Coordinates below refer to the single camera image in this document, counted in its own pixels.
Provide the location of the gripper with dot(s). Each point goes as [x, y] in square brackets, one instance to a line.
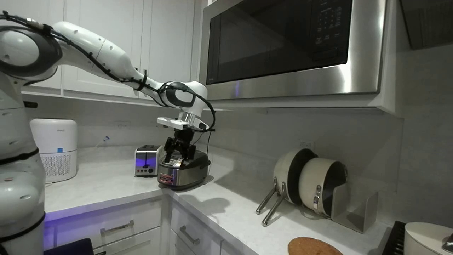
[184, 135]

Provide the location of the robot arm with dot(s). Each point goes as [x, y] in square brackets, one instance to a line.
[106, 56]

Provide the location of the silver toaster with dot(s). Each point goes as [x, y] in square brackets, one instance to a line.
[148, 160]

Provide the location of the silver and black rice cooker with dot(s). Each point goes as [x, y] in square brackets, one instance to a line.
[187, 171]

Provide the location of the white drawer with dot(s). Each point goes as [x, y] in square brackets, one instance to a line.
[81, 223]
[138, 244]
[201, 226]

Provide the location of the cream frying pan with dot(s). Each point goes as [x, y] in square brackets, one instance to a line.
[279, 170]

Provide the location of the cream saute pan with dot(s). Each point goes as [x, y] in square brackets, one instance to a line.
[300, 166]

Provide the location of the white air purifier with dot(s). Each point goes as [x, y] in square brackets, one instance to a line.
[56, 145]

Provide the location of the microwave door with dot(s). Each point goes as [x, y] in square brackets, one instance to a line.
[262, 39]

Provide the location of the cream saucepan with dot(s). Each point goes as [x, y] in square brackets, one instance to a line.
[315, 184]

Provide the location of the round cork trivet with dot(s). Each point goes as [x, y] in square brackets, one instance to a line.
[311, 247]

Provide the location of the grey pan rack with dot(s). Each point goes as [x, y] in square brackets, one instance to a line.
[357, 212]

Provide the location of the stainless steel microwave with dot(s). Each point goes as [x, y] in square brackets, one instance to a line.
[354, 71]

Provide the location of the white pot with lid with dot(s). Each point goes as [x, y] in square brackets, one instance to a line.
[423, 241]

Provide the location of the range hood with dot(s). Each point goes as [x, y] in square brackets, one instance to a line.
[428, 21]

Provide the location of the white wall socket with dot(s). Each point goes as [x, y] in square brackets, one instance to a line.
[306, 145]
[122, 124]

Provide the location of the white wall cabinets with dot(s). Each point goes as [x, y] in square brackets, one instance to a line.
[162, 39]

